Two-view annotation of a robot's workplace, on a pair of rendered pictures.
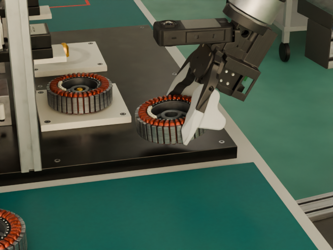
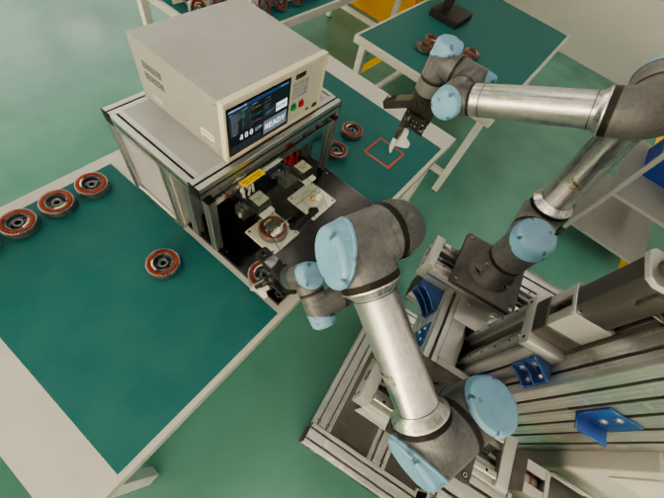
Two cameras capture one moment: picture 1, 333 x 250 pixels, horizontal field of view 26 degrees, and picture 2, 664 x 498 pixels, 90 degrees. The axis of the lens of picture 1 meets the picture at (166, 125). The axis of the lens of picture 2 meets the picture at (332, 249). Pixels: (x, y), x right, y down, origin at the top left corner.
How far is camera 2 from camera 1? 1.05 m
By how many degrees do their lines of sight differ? 40
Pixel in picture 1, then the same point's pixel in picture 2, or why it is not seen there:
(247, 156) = (282, 308)
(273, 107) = not seen: hidden behind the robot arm
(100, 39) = (344, 199)
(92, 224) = (199, 286)
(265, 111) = not seen: hidden behind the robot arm
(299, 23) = (582, 224)
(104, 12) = (383, 179)
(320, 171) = not seen: hidden behind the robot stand
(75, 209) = (206, 275)
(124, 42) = (348, 209)
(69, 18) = (366, 171)
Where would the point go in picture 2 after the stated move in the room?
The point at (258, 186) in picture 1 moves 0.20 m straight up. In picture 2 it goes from (259, 324) to (259, 303)
